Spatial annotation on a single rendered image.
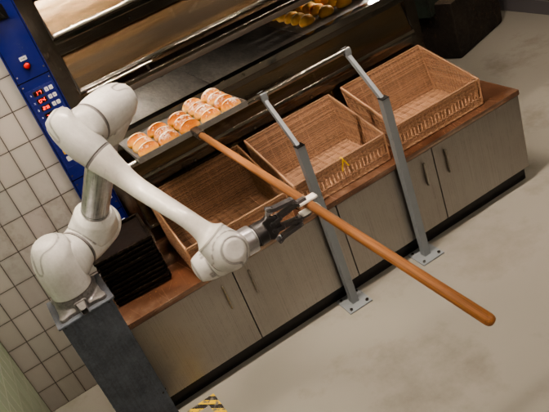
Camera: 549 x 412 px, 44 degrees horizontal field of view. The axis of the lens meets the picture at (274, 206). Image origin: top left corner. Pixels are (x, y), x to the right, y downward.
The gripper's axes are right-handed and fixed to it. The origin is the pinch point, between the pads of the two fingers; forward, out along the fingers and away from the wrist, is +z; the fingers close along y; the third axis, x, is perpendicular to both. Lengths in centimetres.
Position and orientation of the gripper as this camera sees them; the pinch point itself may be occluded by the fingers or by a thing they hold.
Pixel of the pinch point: (308, 204)
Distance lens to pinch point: 215.2
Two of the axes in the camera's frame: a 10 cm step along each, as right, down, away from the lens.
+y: 3.1, 8.1, 4.9
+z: 8.3, -4.9, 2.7
